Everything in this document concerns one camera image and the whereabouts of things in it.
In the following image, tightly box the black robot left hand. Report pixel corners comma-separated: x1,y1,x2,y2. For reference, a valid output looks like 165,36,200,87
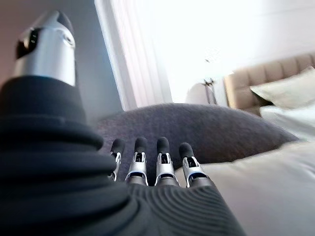
0,9,248,236

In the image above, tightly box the white fringed cushion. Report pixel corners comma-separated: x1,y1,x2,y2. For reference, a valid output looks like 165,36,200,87
176,140,315,236

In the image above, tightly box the dark grey cushion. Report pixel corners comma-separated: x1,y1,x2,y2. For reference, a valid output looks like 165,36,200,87
94,102,300,164

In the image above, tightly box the white sheer curtain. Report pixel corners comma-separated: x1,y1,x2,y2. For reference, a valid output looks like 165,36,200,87
94,0,174,112

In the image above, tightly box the white rounded object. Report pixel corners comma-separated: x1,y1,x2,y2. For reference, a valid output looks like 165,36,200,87
185,82,210,104

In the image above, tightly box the small dark metal stand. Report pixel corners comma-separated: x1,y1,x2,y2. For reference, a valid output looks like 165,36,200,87
202,77,218,106

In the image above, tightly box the beige padded headboard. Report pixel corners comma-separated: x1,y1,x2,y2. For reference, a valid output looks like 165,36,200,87
223,52,315,117

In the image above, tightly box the white bed linen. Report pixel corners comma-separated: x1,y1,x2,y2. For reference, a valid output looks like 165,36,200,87
259,102,315,143

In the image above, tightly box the beige pillow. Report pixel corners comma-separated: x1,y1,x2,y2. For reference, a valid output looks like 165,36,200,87
250,65,315,110

